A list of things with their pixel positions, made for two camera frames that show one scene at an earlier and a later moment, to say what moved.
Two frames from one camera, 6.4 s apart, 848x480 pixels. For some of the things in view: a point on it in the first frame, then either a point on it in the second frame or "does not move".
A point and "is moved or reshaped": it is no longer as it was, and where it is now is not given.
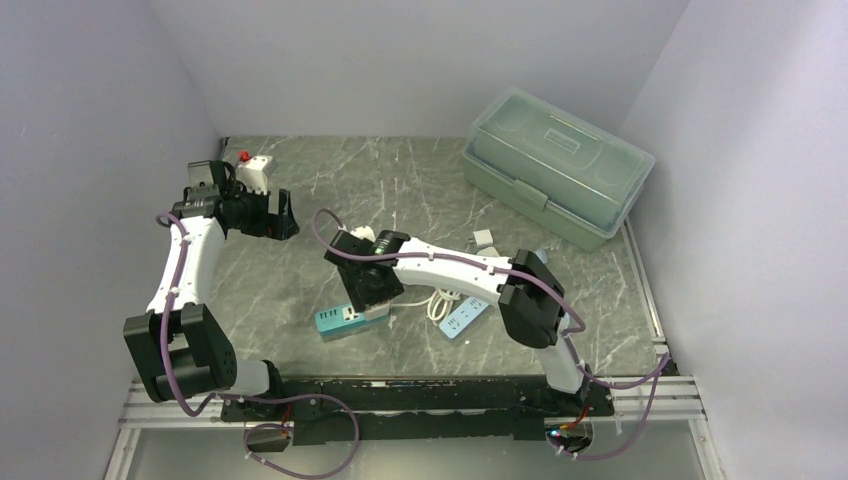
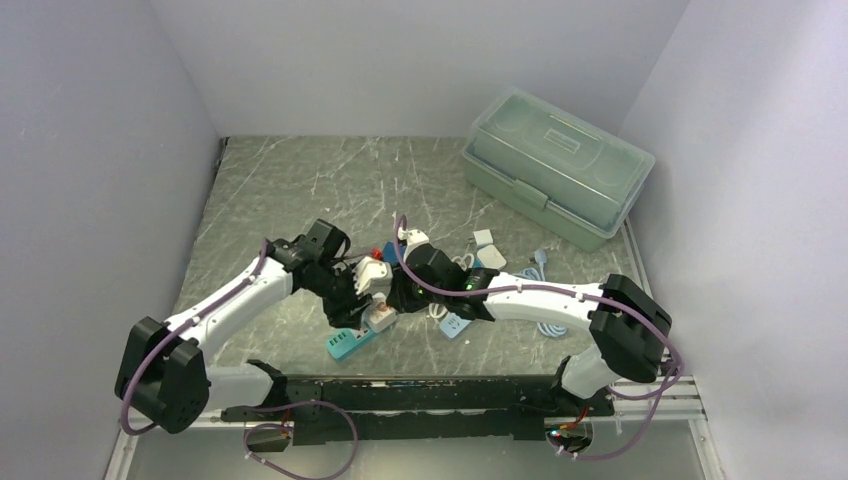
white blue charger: [488, 252] does not move
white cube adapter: [364, 232] to [413, 238]
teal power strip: [344, 321] is moved or reshaped
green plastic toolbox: [560, 171] does not move
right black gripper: [362, 297] to [399, 296]
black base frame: [416, 409] does not move
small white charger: [483, 237] does not move
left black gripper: [276, 226] to [347, 312]
